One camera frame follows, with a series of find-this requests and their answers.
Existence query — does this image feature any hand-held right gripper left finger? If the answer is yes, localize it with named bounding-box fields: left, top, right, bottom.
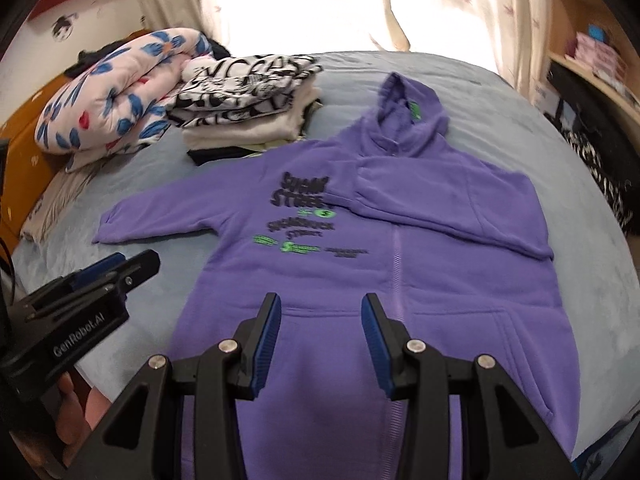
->
left=86, top=292, right=282, bottom=480

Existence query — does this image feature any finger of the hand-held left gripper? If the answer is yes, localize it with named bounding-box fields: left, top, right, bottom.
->
left=69, top=253, right=127, bottom=292
left=102, top=248, right=161, bottom=305

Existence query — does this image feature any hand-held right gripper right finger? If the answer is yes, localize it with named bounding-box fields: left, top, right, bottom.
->
left=361, top=292, right=571, bottom=480

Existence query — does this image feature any purple hoodie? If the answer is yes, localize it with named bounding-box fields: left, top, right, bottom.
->
left=91, top=72, right=586, bottom=480

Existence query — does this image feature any person's left hand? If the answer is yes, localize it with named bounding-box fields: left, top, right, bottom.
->
left=54, top=372, right=108, bottom=445

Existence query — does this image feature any beige pillow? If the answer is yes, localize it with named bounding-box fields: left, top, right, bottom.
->
left=20, top=160, right=116, bottom=245

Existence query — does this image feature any black folded garment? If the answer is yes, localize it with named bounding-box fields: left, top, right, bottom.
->
left=187, top=145, right=261, bottom=167

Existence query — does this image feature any wooden headboard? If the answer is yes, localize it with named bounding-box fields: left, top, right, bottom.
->
left=0, top=67, right=76, bottom=256

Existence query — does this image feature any cream fleece garment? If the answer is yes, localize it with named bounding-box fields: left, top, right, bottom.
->
left=182, top=87, right=321, bottom=150

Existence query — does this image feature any light green folded garment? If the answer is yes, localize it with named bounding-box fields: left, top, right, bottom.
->
left=240, top=140, right=281, bottom=158

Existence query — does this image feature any floral quilt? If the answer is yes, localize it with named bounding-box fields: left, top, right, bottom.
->
left=34, top=27, right=231, bottom=173

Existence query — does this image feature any black and white printed garment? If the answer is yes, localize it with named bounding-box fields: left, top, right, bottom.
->
left=167, top=52, right=324, bottom=131

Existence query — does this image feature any blue bed sheet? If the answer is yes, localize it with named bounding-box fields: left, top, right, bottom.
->
left=10, top=50, right=640, bottom=463

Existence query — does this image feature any zebra print cloth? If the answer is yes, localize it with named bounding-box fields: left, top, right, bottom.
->
left=560, top=125, right=637, bottom=235

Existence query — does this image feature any white barcode box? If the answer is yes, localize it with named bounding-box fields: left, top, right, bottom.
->
left=534, top=80, right=559, bottom=112

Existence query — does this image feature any wooden shelf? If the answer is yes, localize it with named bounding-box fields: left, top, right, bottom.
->
left=545, top=0, right=640, bottom=128

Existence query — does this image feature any stack of pink boxes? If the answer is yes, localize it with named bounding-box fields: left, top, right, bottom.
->
left=565, top=32, right=627, bottom=81

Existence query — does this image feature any black cable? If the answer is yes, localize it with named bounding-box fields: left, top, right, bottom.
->
left=0, top=230, right=17, bottom=283

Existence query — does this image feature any black wall sticker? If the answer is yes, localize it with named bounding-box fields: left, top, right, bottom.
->
left=52, top=15, right=79, bottom=42

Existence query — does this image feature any red wall shelf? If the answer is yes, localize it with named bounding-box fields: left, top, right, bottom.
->
left=29, top=0, right=122, bottom=22

